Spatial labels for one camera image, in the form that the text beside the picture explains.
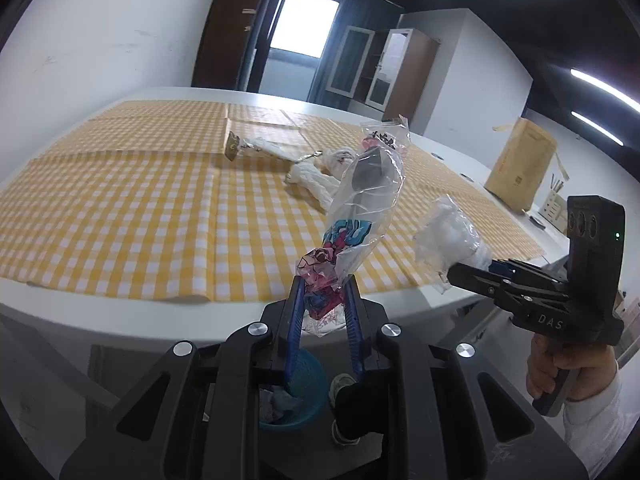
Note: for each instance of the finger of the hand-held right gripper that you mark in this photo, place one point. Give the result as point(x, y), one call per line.
point(472, 279)
point(500, 266)

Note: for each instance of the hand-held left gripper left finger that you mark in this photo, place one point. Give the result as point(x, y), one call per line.
point(296, 320)

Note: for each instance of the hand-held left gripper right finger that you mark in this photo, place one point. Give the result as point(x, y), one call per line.
point(354, 325)

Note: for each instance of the blue plastic wastebasket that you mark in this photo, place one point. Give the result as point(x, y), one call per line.
point(312, 375)

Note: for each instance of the clear printed plastic wrapper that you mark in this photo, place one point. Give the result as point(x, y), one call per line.
point(360, 210)

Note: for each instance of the white twisted plastic bag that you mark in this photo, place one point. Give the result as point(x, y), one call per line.
point(315, 180)

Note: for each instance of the white tissue strip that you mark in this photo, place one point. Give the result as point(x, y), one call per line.
point(265, 146)

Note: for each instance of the small yellowish wrapper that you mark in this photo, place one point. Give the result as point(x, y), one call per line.
point(232, 146)

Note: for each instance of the person's right forearm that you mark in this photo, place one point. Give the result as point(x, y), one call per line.
point(595, 430)

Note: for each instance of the person's right hand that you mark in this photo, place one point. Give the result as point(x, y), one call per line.
point(592, 367)

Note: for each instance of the white pen holder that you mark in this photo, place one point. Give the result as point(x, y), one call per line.
point(554, 207)

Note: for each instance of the person's right leg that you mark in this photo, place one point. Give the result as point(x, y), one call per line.
point(360, 405)

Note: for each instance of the brown paper bag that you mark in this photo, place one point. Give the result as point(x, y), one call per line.
point(522, 165)

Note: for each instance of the person's right white sneaker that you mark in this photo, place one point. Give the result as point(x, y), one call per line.
point(345, 432)

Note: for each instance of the ceiling light tube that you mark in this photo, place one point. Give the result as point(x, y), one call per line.
point(597, 127)
point(605, 89)

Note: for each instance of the yellow checked tablecloth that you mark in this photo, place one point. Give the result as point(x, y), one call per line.
point(125, 200)

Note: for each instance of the brown glass-door cabinet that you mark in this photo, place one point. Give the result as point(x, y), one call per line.
point(415, 75)

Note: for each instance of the dark curtain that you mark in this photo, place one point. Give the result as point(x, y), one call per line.
point(360, 10)

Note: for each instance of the glass balcony door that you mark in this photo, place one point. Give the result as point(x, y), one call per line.
point(300, 20)

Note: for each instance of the brown wooden wardrobe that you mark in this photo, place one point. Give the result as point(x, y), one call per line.
point(230, 25)

